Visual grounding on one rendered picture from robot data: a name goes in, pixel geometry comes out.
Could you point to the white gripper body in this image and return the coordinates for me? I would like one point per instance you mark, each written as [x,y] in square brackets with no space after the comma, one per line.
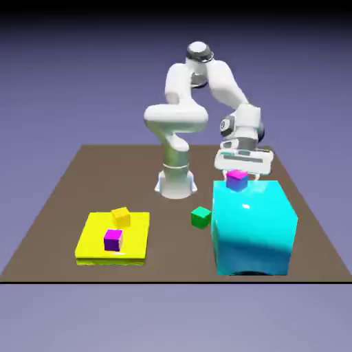
[243,161]

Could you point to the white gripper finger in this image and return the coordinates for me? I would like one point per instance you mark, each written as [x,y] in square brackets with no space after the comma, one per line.
[224,173]
[257,176]

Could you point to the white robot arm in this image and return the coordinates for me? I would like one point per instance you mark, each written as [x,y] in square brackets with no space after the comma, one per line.
[176,115]

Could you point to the small magenta cube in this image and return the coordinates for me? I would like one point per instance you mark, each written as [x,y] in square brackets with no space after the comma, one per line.
[112,240]
[236,180]

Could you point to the small green cube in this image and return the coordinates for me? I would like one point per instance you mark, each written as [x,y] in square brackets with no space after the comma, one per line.
[201,217]

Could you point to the small yellow cube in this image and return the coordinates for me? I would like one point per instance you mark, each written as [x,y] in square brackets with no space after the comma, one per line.
[121,216]

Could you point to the large cyan box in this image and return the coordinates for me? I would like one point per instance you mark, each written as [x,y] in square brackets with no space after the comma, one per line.
[253,228]

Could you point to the large yellow box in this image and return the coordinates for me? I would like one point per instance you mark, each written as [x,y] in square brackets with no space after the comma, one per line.
[112,242]

